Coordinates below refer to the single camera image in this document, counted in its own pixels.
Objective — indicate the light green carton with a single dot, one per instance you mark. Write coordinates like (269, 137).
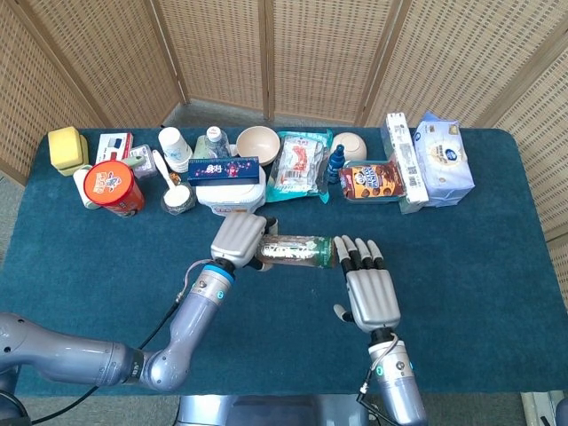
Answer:
(408, 207)

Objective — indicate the pale blue tissue pack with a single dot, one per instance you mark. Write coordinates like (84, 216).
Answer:
(444, 164)

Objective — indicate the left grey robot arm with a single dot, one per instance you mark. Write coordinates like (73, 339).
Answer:
(191, 324)

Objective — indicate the dark blue table cloth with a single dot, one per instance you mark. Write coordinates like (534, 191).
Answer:
(466, 288)

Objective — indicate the yellow sponge block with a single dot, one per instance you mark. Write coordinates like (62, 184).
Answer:
(64, 144)

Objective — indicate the red snack canister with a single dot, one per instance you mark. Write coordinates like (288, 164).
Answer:
(111, 184)

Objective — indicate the white plastic spoon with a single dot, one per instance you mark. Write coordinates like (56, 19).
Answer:
(160, 164)

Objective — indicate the clear water bottle white cap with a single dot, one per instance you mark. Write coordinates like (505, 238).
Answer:
(213, 142)

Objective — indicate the white plastic tub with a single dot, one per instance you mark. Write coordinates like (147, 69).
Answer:
(231, 197)

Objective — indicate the woven wicker folding screen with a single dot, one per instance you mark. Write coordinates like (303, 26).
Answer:
(324, 53)

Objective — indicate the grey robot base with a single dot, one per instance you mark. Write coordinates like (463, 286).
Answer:
(275, 410)

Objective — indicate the long white carton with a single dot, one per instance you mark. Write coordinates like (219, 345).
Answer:
(406, 155)

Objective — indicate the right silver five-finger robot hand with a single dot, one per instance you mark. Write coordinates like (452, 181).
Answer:
(373, 297)

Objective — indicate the white table leg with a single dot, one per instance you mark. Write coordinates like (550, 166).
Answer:
(534, 408)

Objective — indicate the stack of white paper cups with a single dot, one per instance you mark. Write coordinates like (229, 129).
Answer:
(173, 146)

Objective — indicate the small blue spray bottle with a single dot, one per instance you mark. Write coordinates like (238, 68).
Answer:
(336, 166)

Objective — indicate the teal-edged snack packet red print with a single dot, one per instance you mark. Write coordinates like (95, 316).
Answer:
(297, 166)

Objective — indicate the red and white small carton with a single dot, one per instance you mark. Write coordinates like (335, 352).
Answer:
(111, 144)

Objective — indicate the light green sponge block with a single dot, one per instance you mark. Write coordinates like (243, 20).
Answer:
(73, 170)

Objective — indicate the small grey-purple packet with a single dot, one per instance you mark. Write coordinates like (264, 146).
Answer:
(146, 153)

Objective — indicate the brown chocolate cookie box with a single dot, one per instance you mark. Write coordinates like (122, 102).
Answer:
(370, 179)

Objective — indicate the upturned beige bowl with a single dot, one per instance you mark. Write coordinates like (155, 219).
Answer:
(352, 146)

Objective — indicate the glass jar with white powder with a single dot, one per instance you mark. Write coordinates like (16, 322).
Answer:
(179, 207)

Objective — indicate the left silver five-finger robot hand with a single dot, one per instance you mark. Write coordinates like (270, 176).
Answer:
(235, 237)

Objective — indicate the green tea bottle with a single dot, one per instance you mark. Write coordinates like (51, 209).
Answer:
(297, 252)

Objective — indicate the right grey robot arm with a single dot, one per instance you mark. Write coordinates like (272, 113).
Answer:
(397, 381)

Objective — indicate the long dark blue box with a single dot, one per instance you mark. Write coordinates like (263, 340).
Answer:
(222, 171)

